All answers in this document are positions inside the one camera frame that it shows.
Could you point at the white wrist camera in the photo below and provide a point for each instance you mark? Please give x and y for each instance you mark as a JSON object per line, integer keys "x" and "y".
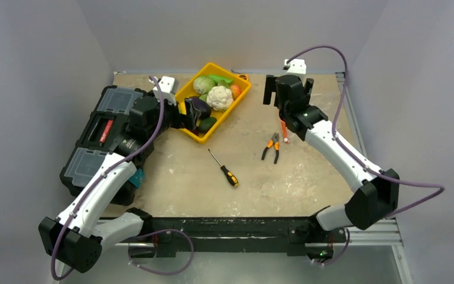
{"x": 295, "y": 67}
{"x": 165, "y": 89}

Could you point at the black plastic toolbox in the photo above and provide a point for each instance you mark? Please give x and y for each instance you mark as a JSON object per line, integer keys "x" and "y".
{"x": 108, "y": 129}

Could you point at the purple toy eggplant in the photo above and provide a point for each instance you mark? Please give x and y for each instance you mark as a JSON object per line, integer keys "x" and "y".
{"x": 201, "y": 107}

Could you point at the white toy cauliflower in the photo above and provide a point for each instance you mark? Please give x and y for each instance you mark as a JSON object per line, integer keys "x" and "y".
{"x": 219, "y": 98}

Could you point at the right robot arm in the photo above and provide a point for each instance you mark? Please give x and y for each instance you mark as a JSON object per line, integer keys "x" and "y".
{"x": 375, "y": 195}

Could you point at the aluminium frame rail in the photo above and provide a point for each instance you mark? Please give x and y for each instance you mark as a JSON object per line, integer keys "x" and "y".
{"x": 384, "y": 233}

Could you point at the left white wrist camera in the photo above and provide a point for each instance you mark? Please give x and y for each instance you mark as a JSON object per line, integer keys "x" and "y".
{"x": 165, "y": 89}

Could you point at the yellow black screwdriver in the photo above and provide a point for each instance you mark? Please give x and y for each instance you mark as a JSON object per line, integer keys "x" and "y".
{"x": 231, "y": 178}

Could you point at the orange black pliers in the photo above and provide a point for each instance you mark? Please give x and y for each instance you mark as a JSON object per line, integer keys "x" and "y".
{"x": 273, "y": 142}

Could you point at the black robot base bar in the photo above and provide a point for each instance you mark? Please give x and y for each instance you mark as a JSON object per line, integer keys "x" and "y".
{"x": 293, "y": 236}

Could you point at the green toy cabbage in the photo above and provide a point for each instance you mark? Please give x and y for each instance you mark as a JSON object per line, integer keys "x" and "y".
{"x": 203, "y": 84}

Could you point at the dark green toy avocado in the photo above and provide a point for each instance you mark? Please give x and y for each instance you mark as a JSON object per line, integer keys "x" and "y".
{"x": 206, "y": 124}

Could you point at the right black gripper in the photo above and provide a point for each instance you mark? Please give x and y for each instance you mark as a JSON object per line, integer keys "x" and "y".
{"x": 271, "y": 89}

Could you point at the yellow plastic bin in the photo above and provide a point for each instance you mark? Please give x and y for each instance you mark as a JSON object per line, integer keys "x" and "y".
{"x": 187, "y": 90}

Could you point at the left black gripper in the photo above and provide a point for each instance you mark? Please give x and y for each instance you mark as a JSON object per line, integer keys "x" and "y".
{"x": 191, "y": 114}

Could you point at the clear orange zip bag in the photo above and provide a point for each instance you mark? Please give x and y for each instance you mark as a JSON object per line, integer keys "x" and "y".
{"x": 284, "y": 132}

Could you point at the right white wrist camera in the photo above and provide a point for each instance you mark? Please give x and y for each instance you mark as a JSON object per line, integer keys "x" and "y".
{"x": 295, "y": 67}

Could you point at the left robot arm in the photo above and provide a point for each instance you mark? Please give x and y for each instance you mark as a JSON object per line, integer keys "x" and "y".
{"x": 75, "y": 237}

